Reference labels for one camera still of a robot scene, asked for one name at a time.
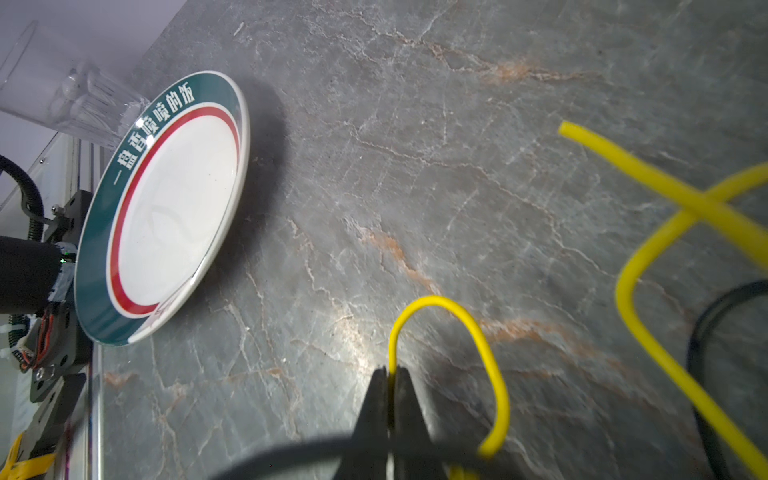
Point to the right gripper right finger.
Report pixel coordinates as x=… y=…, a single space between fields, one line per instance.
x=408 y=424

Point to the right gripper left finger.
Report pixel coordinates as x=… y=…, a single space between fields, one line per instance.
x=370 y=432

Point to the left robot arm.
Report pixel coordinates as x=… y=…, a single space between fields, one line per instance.
x=43 y=333

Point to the green rimmed white plate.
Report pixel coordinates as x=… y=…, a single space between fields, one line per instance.
x=162 y=209

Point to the clear drinking glass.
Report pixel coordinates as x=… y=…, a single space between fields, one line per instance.
x=47 y=80

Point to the yellow handled pliers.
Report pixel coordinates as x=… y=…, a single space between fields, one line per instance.
x=16 y=469

